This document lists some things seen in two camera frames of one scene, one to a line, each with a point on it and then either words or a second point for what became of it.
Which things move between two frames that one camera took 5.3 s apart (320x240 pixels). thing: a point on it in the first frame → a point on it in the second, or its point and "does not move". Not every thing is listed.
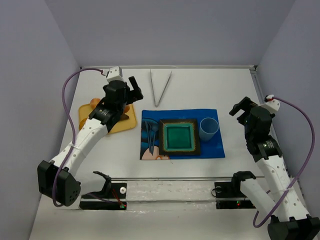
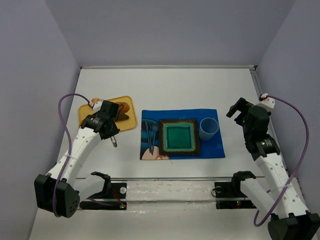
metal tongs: [156, 104] → [114, 143]
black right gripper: [241, 110] does not move
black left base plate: [114, 199] does not move
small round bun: [93, 102] does not move
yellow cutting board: [85, 110] does not move
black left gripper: [133, 92] → [118, 113]
